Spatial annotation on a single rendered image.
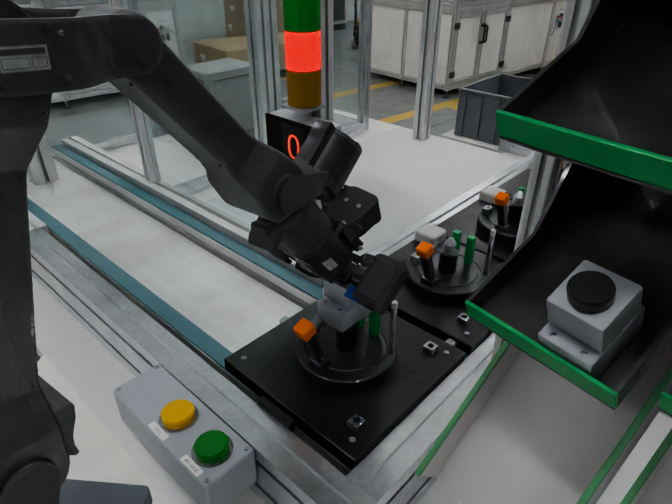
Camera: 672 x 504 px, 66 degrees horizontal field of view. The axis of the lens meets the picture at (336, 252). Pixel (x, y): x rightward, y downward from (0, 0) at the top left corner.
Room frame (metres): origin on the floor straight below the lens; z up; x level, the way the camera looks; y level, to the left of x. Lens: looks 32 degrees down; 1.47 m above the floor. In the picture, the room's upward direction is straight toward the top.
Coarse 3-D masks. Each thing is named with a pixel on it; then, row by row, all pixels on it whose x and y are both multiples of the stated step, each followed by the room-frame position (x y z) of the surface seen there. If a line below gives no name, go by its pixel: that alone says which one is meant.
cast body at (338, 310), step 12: (324, 288) 0.54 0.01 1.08; (336, 288) 0.52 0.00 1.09; (324, 300) 0.53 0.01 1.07; (336, 300) 0.52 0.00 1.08; (348, 300) 0.51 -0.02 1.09; (324, 312) 0.52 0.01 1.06; (336, 312) 0.51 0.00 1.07; (348, 312) 0.51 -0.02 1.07; (360, 312) 0.53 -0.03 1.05; (336, 324) 0.51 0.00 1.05; (348, 324) 0.51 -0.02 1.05
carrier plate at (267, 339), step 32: (288, 320) 0.62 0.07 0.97; (384, 320) 0.62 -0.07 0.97; (256, 352) 0.54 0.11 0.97; (288, 352) 0.54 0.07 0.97; (416, 352) 0.54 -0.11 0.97; (448, 352) 0.54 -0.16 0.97; (256, 384) 0.48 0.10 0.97; (288, 384) 0.48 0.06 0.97; (384, 384) 0.48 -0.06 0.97; (416, 384) 0.48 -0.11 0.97; (320, 416) 0.43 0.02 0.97; (384, 416) 0.43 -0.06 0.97; (352, 448) 0.39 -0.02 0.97
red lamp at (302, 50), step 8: (288, 32) 0.74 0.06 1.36; (312, 32) 0.74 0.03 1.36; (320, 32) 0.75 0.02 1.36; (288, 40) 0.74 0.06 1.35; (296, 40) 0.73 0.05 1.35; (304, 40) 0.73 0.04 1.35; (312, 40) 0.73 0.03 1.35; (320, 40) 0.75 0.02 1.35; (288, 48) 0.74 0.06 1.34; (296, 48) 0.73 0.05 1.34; (304, 48) 0.73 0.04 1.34; (312, 48) 0.73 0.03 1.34; (320, 48) 0.75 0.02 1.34; (288, 56) 0.74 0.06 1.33; (296, 56) 0.73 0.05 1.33; (304, 56) 0.73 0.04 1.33; (312, 56) 0.73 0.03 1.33; (320, 56) 0.75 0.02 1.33; (288, 64) 0.74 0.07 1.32; (296, 64) 0.73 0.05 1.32; (304, 64) 0.73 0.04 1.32; (312, 64) 0.73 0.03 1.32; (320, 64) 0.75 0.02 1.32
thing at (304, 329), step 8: (304, 320) 0.49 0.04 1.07; (312, 320) 0.50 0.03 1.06; (320, 320) 0.50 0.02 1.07; (296, 328) 0.48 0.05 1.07; (304, 328) 0.48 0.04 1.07; (312, 328) 0.48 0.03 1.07; (304, 336) 0.47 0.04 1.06; (312, 336) 0.48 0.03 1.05; (312, 344) 0.48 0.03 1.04; (312, 352) 0.49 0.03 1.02; (320, 352) 0.49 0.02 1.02; (320, 360) 0.49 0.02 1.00
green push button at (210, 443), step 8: (208, 432) 0.41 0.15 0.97; (216, 432) 0.41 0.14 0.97; (200, 440) 0.39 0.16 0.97; (208, 440) 0.39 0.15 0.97; (216, 440) 0.39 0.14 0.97; (224, 440) 0.39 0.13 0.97; (200, 448) 0.38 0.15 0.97; (208, 448) 0.38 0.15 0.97; (216, 448) 0.38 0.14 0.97; (224, 448) 0.38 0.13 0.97; (200, 456) 0.37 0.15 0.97; (208, 456) 0.37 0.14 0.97; (216, 456) 0.37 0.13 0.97; (224, 456) 0.38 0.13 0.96
